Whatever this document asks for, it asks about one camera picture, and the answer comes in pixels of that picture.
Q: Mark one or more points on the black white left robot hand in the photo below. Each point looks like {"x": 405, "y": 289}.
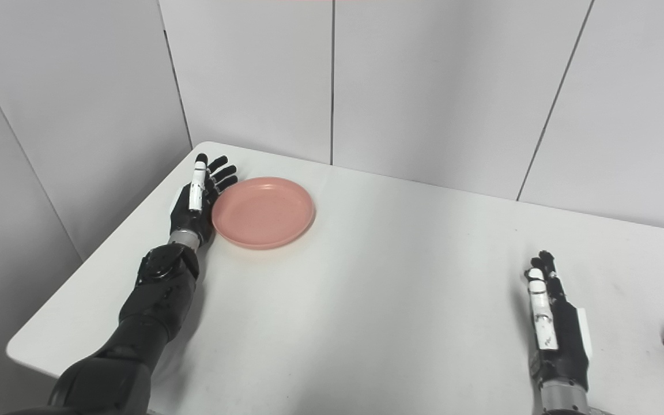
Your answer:
{"x": 185, "y": 213}

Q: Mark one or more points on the pink round plate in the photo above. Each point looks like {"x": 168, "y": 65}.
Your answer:
{"x": 263, "y": 212}

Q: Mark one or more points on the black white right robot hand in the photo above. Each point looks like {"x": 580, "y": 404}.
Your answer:
{"x": 568, "y": 340}

